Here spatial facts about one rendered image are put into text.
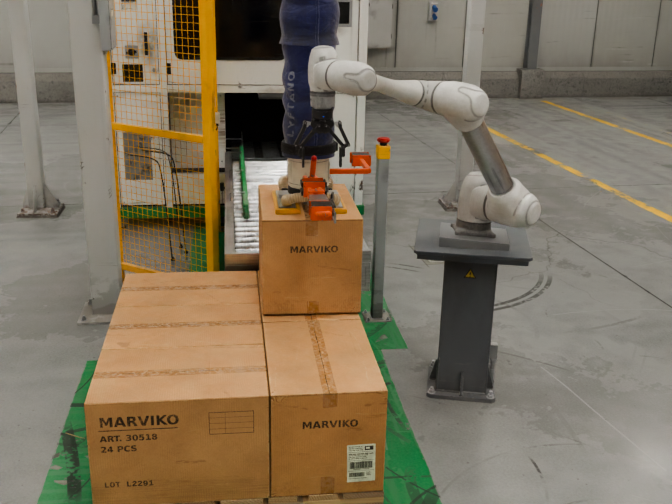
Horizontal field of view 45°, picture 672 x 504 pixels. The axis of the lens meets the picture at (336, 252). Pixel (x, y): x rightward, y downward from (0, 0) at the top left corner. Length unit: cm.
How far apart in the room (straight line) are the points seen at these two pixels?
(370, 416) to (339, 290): 68
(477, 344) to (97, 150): 220
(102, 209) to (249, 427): 210
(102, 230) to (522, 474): 255
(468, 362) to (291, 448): 126
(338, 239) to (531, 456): 120
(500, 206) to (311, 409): 125
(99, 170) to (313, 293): 167
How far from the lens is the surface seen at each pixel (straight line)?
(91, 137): 451
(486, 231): 369
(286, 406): 278
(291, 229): 322
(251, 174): 566
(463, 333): 380
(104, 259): 468
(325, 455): 290
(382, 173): 442
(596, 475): 353
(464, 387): 392
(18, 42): 668
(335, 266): 328
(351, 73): 275
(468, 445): 358
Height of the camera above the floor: 188
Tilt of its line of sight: 19 degrees down
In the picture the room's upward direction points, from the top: 1 degrees clockwise
